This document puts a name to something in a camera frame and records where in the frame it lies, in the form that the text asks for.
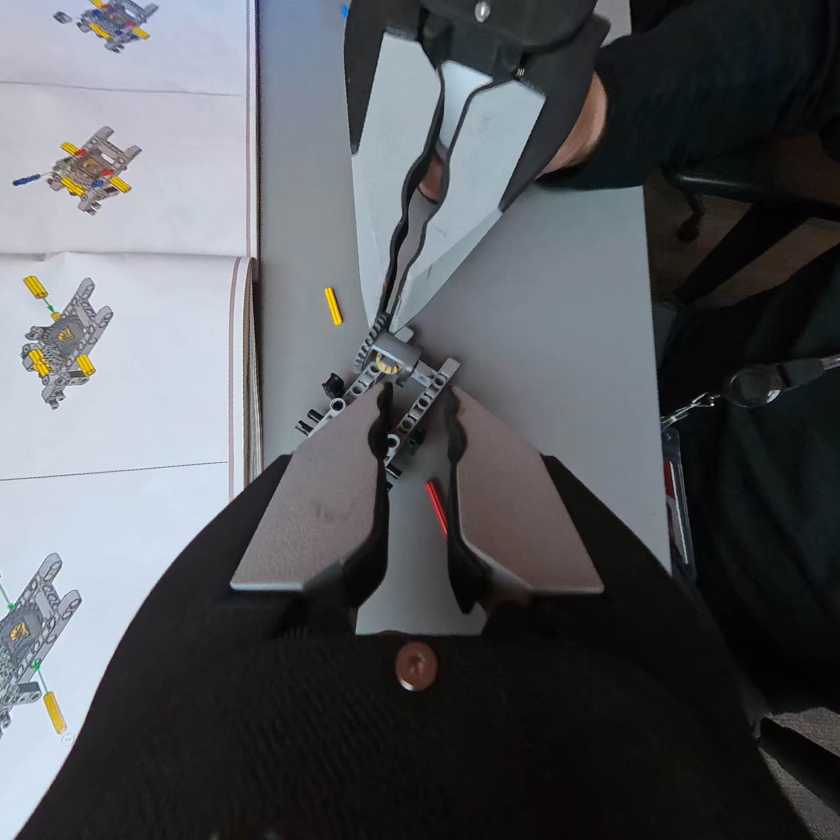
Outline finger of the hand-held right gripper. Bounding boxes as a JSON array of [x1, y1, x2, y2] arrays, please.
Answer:
[[392, 80, 549, 331], [350, 28, 444, 326]]

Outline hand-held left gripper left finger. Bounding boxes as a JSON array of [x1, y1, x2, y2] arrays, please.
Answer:
[[230, 381, 393, 609]]

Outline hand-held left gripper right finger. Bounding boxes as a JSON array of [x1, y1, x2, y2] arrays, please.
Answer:
[[446, 386, 606, 616]]

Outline red lego axle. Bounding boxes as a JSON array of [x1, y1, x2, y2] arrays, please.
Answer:
[[425, 481, 450, 540]]

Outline grey lego frame assembly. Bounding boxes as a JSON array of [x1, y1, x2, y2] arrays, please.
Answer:
[[295, 357, 463, 490]]

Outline grey lego differential piece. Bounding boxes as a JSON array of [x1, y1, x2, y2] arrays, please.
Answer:
[[354, 314, 424, 388]]

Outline person's right forearm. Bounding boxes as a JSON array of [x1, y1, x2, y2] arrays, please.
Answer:
[[591, 0, 840, 175]]

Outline lego instruction booklet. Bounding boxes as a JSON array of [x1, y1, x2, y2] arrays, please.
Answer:
[[0, 0, 265, 828]]

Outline person's right hand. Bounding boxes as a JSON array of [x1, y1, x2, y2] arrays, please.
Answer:
[[537, 71, 608, 181]]

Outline ID badge card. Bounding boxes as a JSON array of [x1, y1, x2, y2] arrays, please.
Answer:
[[661, 420, 697, 581]]

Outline black office chair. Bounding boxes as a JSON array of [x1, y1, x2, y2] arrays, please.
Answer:
[[663, 164, 840, 303]]

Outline black badge reel with clip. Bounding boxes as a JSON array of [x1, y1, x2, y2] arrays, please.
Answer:
[[663, 354, 840, 421]]

